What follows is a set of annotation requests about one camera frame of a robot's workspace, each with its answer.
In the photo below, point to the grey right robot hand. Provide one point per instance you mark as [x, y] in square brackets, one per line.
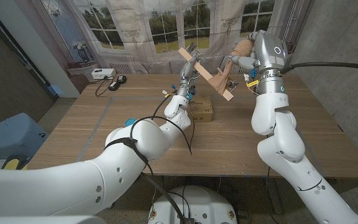
[266, 53]

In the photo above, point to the brown cardboard box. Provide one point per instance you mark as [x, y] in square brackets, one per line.
[202, 109]

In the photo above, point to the blue plastic bin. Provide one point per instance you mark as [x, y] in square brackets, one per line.
[8, 133]

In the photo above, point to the black power adapter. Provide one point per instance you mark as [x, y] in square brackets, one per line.
[122, 79]
[113, 86]

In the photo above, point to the wooden stand with metal rod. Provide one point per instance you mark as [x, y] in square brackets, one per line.
[204, 72]

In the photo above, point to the white power strip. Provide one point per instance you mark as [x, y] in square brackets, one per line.
[102, 73]

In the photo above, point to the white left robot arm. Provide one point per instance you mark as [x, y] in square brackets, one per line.
[89, 174]

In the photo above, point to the yellow black foot pedal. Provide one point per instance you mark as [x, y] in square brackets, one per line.
[11, 163]

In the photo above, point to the blue cup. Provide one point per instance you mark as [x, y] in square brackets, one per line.
[130, 122]

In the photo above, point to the beige arm wrap bandage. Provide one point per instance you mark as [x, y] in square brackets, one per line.
[228, 68]

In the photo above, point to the printed window backdrop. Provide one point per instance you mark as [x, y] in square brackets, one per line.
[154, 31]

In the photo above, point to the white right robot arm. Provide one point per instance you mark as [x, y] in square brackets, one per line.
[287, 140]

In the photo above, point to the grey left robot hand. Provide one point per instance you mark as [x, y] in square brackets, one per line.
[186, 73]

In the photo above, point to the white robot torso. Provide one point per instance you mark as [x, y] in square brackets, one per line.
[210, 205]

